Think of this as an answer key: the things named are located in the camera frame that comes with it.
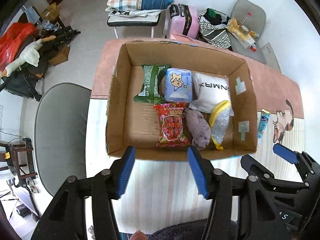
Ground yellow silver scrub sponge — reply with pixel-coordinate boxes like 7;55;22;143
209;100;232;150

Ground lavender cloth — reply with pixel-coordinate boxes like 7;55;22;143
183;107;211;151

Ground red snack bag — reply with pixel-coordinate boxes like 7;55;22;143
153;102;190;147

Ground green snack bag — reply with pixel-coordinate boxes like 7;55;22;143
133;64;171;105

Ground pink cat rug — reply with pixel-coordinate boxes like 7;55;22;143
90;35;306;145

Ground blue tube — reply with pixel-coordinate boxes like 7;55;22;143
257;109;271;139

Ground white pouch black lettering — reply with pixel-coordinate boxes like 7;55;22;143
189;73;231;114

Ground grey office chair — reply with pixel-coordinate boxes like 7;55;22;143
34;82;91;196

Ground blue tissue pack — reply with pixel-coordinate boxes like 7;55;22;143
164;68;193;103

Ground cardboard box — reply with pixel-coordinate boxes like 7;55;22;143
106;42;258;161

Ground yellow snack bags on chair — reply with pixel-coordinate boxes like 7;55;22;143
227;18;257;52

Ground black white patterned bag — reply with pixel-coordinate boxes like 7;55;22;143
198;8;232;50

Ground grey cushioned chair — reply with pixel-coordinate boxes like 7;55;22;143
228;0;266;64

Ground pink suitcase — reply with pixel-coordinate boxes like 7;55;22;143
166;4;200;39

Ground white goose plush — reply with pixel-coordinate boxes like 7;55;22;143
1;35;56;77

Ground red plastic bag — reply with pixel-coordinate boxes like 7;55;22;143
0;22;38;70

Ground white frame chair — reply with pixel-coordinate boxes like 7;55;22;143
105;9;163;39

